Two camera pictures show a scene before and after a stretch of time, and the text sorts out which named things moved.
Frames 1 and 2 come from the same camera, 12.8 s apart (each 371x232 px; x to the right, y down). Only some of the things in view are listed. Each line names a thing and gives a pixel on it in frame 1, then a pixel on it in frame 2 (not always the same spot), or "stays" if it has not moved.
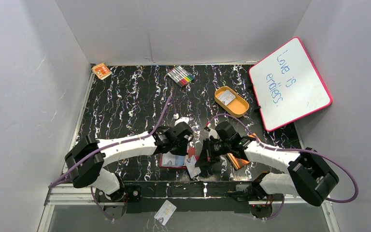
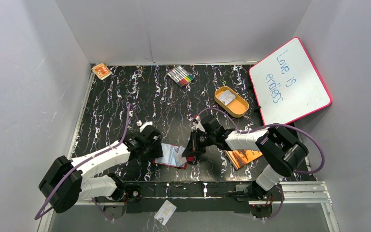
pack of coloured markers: (180, 76) stays
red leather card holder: (168, 160) stays
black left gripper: (179, 148) to (155, 147)
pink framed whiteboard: (287, 85) stays
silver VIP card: (164, 212) stays
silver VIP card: (190, 164) to (180, 160)
